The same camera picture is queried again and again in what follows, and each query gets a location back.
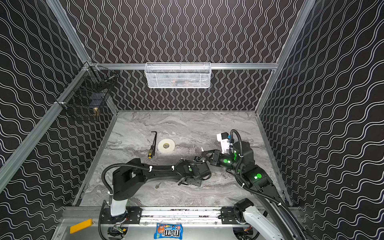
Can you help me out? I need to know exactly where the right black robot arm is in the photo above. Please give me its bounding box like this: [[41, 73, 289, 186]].
[[204, 130, 311, 240]]

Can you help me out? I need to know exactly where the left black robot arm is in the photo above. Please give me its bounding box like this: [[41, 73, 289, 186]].
[[101, 158, 212, 223]]

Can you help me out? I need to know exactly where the black hex key tool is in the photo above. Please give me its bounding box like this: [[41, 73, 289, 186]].
[[148, 131, 158, 159]]

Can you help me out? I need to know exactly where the white tape roll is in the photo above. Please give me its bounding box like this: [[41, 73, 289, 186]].
[[158, 139, 176, 154]]

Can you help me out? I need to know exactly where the blue candy bag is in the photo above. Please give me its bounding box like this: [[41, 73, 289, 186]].
[[154, 223, 184, 240]]

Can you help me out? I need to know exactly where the brass object in black basket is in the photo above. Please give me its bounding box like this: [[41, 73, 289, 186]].
[[93, 108, 100, 119]]

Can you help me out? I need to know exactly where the yellow block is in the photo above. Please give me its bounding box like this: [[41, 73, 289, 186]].
[[70, 219, 94, 234]]

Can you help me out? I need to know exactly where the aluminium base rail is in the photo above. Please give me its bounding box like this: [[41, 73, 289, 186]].
[[61, 207, 246, 227]]

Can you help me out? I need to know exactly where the white mesh wall basket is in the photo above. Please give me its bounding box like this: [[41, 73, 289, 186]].
[[145, 62, 212, 89]]

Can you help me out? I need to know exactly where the black wire wall basket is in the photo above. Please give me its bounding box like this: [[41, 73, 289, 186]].
[[60, 66, 118, 122]]

